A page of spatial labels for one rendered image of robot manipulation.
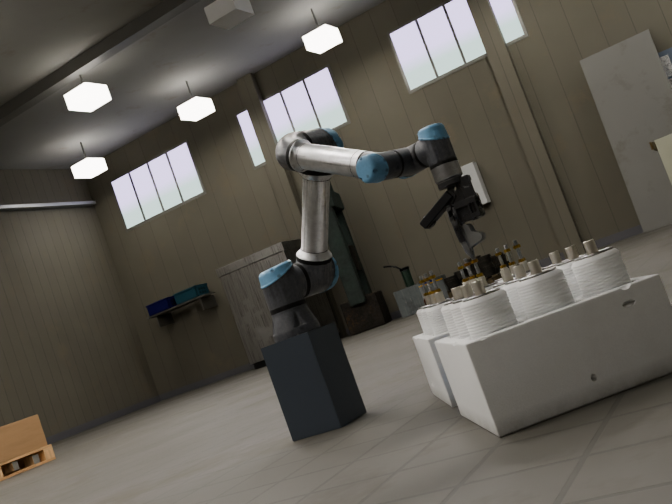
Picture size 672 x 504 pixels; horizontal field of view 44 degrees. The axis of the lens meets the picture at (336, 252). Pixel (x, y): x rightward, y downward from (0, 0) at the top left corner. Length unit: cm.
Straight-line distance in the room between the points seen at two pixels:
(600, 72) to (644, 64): 59
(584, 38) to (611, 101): 106
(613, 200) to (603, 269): 1103
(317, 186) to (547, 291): 111
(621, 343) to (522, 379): 20
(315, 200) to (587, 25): 1056
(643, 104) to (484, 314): 1086
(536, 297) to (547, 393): 18
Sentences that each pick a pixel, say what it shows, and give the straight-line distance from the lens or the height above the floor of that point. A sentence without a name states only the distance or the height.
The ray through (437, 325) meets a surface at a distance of 214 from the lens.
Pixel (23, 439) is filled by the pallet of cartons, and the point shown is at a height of 26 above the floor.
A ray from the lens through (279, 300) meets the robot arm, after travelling 255.
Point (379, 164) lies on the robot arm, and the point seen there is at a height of 64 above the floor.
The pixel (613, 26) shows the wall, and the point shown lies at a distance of 1284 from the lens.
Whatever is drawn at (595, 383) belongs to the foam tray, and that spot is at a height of 3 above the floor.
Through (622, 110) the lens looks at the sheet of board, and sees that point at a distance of 1241.
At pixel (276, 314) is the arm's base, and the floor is 38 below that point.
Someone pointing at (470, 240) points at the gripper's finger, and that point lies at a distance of 217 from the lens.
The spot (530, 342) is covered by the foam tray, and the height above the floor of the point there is 14.
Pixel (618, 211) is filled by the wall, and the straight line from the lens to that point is 1267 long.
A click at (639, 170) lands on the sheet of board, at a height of 83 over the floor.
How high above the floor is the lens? 30
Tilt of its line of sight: 4 degrees up
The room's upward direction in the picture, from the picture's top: 20 degrees counter-clockwise
